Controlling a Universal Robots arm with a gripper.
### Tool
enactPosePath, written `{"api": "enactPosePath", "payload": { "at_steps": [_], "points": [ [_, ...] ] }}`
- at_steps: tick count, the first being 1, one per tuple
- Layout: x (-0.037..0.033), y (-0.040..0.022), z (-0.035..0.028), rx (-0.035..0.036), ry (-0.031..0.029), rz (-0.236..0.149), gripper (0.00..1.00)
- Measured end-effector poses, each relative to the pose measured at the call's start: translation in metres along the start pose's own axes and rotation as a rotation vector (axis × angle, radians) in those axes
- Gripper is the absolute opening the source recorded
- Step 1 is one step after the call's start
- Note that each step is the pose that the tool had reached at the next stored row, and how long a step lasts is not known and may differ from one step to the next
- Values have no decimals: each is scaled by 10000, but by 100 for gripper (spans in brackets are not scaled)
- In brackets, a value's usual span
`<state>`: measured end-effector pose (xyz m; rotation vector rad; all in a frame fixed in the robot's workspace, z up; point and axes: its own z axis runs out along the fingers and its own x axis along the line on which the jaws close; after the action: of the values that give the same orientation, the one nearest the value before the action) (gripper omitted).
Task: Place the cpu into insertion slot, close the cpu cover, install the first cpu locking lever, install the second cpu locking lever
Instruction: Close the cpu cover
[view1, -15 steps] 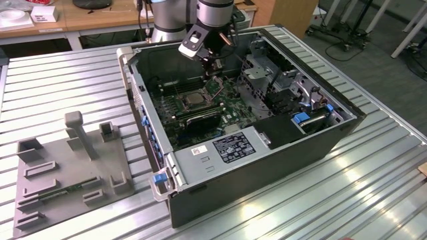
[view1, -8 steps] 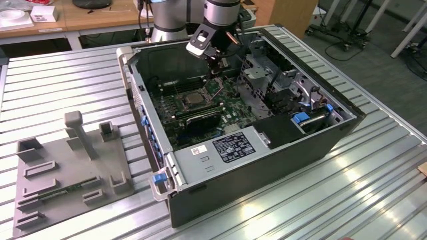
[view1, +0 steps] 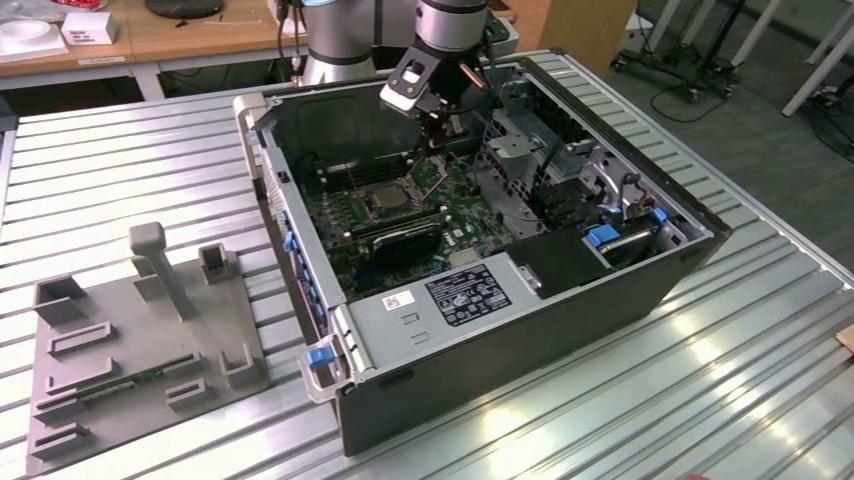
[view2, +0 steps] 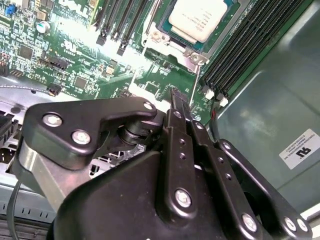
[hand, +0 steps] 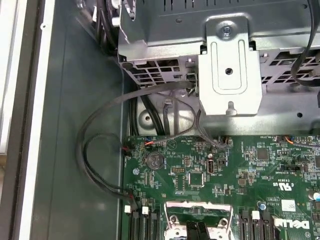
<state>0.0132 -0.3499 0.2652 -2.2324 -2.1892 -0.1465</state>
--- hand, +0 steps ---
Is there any grey sleeved cable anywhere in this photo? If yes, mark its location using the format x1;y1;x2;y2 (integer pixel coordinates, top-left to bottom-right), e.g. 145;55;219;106
193;108;233;151

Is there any thin twisted wire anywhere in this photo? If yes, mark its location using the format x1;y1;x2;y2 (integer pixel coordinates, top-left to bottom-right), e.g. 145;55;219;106
143;94;201;148

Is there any metal USB port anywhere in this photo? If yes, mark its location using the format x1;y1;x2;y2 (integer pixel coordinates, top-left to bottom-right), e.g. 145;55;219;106
206;159;216;175

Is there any black RAM slot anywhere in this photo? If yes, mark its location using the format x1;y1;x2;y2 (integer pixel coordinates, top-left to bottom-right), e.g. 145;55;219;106
238;209;251;240
132;209;141;240
149;211;161;240
261;212;274;240
251;210;261;240
141;206;150;240
124;205;133;240

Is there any black power cable bundle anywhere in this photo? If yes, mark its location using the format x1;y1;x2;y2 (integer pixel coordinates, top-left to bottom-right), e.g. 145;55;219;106
93;0;120;57

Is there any green motherboard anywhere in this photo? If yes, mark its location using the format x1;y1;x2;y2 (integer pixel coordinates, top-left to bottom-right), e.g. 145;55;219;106
121;134;320;240

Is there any silver cage bracket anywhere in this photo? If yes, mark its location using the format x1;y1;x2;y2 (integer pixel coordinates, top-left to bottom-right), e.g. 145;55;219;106
198;13;263;117

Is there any metal socket cover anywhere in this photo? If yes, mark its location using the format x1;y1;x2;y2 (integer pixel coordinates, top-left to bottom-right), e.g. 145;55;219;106
163;200;235;221

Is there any CPU socket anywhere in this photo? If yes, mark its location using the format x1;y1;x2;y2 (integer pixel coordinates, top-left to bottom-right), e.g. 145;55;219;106
163;201;235;240

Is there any orange wire cable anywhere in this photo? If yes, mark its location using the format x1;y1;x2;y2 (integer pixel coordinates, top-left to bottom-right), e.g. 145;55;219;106
277;134;320;151

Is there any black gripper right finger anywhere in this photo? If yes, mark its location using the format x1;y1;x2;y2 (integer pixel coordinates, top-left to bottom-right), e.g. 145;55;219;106
198;221;211;240

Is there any white barcode label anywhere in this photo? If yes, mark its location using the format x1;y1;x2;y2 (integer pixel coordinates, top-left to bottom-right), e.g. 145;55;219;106
281;199;296;212

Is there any grey metal drive cage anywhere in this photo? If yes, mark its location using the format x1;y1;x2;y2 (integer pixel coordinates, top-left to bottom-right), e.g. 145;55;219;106
117;0;320;137

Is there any grey PC case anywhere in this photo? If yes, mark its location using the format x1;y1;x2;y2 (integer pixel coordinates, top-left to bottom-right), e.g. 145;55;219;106
4;0;320;240

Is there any black square chip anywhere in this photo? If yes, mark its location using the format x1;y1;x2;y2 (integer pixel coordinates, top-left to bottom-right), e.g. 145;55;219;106
188;171;204;186

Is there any black sleeved fan cable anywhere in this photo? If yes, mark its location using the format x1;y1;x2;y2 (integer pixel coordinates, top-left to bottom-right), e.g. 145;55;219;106
83;133;126;198
76;80;197;210

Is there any black flat data cable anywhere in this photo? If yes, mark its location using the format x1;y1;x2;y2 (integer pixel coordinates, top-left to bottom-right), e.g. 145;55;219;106
291;0;320;87

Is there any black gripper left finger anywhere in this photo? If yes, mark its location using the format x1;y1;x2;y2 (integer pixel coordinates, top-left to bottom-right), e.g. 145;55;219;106
186;221;200;240

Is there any coin cell battery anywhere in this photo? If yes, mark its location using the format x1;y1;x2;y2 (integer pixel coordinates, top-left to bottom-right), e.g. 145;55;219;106
145;150;165;171

